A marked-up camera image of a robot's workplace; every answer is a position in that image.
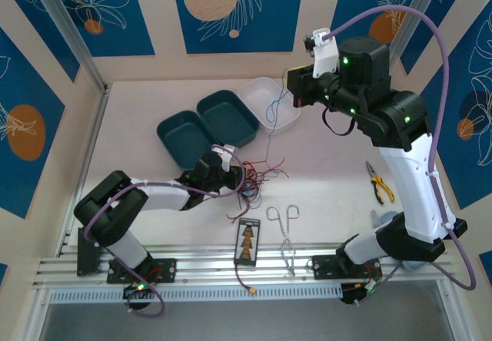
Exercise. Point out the black controller board green light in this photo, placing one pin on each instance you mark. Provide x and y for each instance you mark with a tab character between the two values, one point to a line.
350	296
134	291

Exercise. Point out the metal scissor tongs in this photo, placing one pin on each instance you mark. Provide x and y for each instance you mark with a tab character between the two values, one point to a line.
286	237

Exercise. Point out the aluminium side rail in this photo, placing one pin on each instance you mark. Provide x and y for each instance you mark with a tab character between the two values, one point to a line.
86	156

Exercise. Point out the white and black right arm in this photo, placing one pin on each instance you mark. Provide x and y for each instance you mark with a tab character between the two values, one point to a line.
415	195

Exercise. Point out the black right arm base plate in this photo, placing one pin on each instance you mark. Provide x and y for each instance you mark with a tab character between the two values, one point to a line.
324	268

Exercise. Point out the black board with orange connectors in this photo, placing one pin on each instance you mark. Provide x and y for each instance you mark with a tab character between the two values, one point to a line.
246	241

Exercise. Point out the aluminium mounting rail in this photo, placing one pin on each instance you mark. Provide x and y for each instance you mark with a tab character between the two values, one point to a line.
215	275

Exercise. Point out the teal plastic bin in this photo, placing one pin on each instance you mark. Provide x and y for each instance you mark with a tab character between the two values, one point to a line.
180	133
227	118

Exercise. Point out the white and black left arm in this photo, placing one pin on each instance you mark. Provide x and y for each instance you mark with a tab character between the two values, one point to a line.
161	197

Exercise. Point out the white plastic bin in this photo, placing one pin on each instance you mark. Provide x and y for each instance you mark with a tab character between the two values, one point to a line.
253	95

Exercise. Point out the yellow and black pliers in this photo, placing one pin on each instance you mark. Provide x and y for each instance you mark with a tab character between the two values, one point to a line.
380	187

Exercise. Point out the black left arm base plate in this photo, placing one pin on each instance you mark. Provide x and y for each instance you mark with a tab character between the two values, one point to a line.
165	272

